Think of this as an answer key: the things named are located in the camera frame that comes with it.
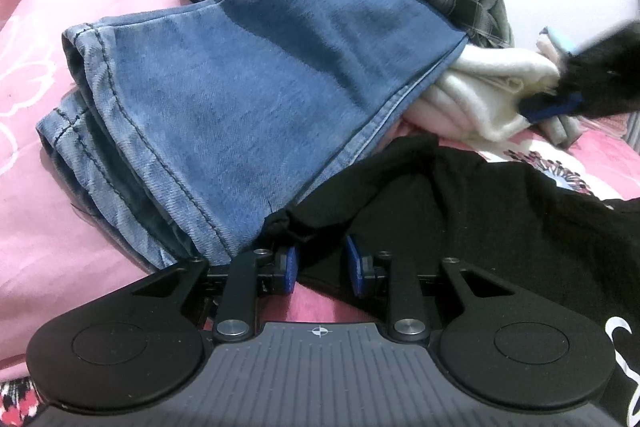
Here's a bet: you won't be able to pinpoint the grey garment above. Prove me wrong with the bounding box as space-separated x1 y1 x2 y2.
470 0 583 148

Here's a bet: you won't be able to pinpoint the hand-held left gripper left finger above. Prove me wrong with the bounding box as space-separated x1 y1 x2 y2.
129 245 300 344

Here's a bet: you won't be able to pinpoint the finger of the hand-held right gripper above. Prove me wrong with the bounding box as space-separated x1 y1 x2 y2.
520 92 584 120

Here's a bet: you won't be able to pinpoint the blue folded cloth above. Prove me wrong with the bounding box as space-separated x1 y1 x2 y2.
542 26 576 55

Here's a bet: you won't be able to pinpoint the black printed t-shirt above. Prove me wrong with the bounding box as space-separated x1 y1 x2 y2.
260 134 640 427

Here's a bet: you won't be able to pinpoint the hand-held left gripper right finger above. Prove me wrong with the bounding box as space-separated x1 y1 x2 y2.
344 236 516 344

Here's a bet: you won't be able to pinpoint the blue jeans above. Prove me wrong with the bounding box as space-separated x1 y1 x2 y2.
36 0 468 270

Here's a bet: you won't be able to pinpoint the pink floral blanket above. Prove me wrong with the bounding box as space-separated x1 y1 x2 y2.
0 127 640 427

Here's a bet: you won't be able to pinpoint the cream fleece garment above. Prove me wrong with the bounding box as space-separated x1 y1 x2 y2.
405 47 561 142

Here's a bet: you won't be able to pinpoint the light pink quilt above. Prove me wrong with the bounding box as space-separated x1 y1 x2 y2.
0 0 201 383

